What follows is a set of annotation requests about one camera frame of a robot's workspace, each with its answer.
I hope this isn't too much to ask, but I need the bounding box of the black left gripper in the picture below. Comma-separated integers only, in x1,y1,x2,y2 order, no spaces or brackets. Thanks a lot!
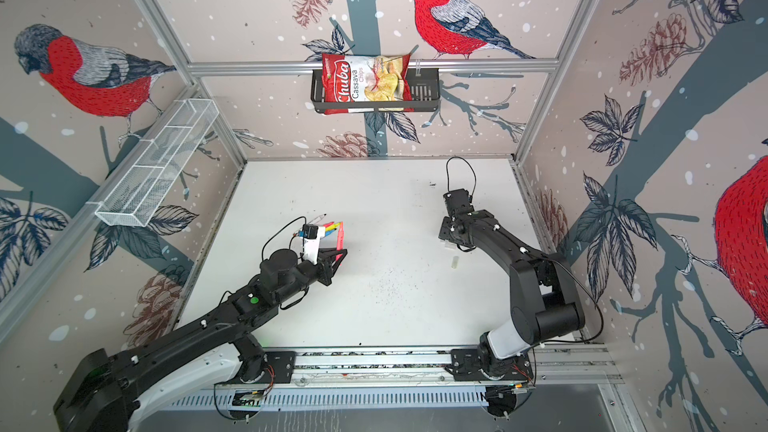
274,245,348,306

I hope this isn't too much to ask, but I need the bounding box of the pink-red highlighter pen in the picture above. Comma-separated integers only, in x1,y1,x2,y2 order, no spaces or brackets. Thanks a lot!
336,222,344,264

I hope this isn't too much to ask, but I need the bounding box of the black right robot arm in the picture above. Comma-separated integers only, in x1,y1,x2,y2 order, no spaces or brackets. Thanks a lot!
438,189,585,379

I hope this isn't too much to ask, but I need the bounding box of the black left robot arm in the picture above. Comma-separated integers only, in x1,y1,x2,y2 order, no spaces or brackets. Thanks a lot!
53,248,348,431

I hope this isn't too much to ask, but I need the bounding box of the white marker pen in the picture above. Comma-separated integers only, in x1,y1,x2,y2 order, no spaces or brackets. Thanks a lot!
307,213,327,226

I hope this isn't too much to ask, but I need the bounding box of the red cassava chips bag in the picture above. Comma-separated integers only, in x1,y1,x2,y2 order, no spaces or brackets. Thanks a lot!
317,54,412,115

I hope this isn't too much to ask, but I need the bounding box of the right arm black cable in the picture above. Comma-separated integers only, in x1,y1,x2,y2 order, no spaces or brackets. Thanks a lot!
445,155,478,200

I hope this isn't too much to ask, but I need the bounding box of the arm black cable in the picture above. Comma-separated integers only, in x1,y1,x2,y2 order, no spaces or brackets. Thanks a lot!
260,215,308,262
445,155,478,200

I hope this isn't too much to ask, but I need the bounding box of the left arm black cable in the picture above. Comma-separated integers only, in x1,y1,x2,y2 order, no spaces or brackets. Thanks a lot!
260,215,308,262

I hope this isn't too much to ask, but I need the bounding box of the aluminium mounting rail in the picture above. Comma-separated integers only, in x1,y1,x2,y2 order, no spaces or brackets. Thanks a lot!
215,344,625,390

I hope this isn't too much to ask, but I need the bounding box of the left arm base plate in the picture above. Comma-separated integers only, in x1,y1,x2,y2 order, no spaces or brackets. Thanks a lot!
228,350,297,385

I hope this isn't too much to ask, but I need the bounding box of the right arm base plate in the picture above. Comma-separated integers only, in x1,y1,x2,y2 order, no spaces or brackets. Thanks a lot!
445,348,534,382

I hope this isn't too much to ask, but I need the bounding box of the black wire basket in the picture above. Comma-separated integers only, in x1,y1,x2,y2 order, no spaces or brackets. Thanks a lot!
310,65,441,115

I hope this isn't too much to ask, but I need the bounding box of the white mesh wall tray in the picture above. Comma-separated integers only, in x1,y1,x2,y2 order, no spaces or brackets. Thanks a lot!
95,98,219,227

